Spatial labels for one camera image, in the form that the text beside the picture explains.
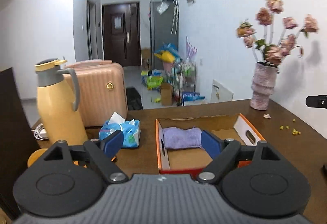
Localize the lilac towel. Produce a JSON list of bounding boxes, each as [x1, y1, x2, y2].
[[162, 127, 202, 150]]

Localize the blue tissue pack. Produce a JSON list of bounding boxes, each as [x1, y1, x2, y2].
[[99, 112, 141, 148]]

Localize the red orange cardboard box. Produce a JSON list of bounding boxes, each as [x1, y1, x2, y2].
[[155, 113, 264, 177]]

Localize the yellow dried petals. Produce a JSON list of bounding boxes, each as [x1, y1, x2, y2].
[[279, 118, 301, 136]]

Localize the black bag on floor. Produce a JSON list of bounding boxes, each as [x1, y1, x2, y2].
[[126, 87, 143, 111]]

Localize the white leaning board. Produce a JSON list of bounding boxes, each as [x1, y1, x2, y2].
[[210, 80, 233, 103]]

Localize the fallen pink petal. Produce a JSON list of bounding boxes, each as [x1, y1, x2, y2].
[[263, 114, 271, 119]]

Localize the yellow thermos jug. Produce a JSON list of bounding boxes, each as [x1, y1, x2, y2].
[[35, 58, 88, 145]]

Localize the blue white package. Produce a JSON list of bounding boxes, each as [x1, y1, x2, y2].
[[181, 92, 205, 105]]

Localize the pink ribbed suitcase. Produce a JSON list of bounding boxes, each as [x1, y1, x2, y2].
[[64, 60, 128, 127]]

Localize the textured pink vase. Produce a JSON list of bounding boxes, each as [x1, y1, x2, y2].
[[250, 63, 278, 111]]

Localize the green plastic basket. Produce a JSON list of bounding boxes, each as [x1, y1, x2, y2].
[[142, 76, 164, 90]]

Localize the small brown cardboard box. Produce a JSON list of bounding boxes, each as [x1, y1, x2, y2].
[[160, 83, 173, 106]]

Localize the dried pink roses bouquet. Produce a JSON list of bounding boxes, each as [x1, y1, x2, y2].
[[236, 0, 319, 68]]

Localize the black paper shopping bag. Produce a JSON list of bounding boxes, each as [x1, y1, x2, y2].
[[1, 68, 39, 220]]

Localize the purple decorative stems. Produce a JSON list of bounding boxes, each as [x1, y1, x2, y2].
[[186, 36, 197, 61]]

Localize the yellow blue bag pile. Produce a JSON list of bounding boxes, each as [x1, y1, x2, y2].
[[154, 44, 181, 64]]

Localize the dark brown entrance door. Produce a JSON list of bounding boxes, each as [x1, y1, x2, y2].
[[101, 1, 141, 67]]

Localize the grey refrigerator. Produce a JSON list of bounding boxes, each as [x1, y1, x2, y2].
[[150, 0, 178, 69]]

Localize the white charging cable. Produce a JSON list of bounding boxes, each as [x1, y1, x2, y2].
[[31, 123, 50, 141]]

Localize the metal wire storage rack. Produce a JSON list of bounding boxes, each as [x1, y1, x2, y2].
[[171, 60, 197, 106]]

